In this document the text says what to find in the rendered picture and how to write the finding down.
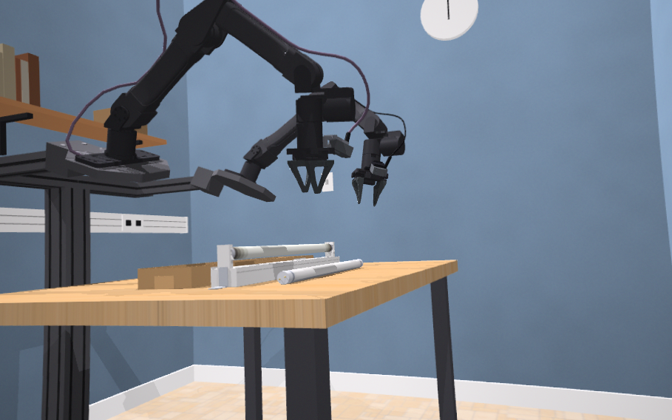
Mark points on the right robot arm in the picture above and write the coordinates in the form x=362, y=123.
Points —
x=138, y=106

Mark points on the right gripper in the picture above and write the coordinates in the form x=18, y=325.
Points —
x=309, y=154

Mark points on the white fluorescent tube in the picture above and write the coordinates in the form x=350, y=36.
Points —
x=278, y=250

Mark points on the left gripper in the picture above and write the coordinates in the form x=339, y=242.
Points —
x=368, y=178

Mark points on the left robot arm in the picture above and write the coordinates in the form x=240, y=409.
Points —
x=264, y=152

